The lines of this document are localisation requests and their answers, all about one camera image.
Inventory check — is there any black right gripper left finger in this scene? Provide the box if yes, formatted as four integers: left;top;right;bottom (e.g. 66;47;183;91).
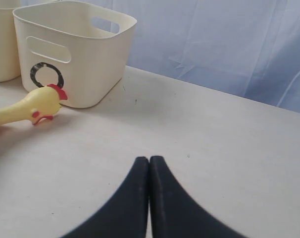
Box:
64;157;149;238

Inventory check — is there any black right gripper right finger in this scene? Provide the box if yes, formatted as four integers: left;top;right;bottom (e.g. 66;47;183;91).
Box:
150;156;244;238

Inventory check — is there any yellow rubber chicken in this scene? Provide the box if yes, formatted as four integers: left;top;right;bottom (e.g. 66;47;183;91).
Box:
0;84;68;126

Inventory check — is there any cream bin marked O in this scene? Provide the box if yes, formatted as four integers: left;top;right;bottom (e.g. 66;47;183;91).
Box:
13;0;137;108

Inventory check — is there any blue backdrop curtain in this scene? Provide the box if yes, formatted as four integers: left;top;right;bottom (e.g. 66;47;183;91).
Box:
21;0;300;117

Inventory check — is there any cream bin marked X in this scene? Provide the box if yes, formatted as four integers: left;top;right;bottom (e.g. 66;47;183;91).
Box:
0;0;20;82

